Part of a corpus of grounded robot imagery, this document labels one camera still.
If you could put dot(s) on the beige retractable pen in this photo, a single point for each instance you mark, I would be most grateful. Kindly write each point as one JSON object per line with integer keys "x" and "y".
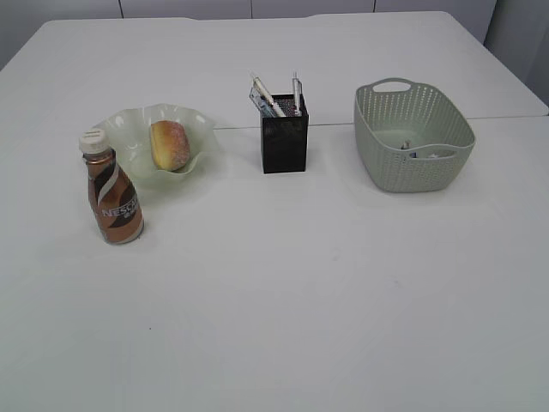
{"x": 256, "y": 81}

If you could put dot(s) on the light blue retractable pen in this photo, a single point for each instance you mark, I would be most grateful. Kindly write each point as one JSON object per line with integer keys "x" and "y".
{"x": 266, "y": 109}

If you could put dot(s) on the clear plastic ruler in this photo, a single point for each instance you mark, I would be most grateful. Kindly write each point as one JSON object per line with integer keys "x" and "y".
{"x": 257, "y": 99}

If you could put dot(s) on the sugared bread bun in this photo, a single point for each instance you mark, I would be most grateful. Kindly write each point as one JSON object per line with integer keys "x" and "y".
{"x": 170, "y": 147}

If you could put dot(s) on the grey retractable pen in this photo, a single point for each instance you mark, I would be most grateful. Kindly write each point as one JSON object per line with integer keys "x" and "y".
{"x": 297, "y": 92}

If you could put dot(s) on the brown Nescafe coffee bottle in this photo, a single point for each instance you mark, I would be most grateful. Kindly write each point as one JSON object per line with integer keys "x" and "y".
{"x": 111, "y": 194}

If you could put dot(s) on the black mesh pen holder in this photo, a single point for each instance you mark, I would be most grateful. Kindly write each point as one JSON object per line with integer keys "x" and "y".
{"x": 284, "y": 140}

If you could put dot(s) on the green plastic woven basket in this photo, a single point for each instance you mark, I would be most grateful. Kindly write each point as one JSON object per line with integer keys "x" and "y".
{"x": 387, "y": 112}

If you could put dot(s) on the green glass wavy plate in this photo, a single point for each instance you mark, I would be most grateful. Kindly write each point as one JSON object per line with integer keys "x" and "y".
{"x": 128, "y": 132}

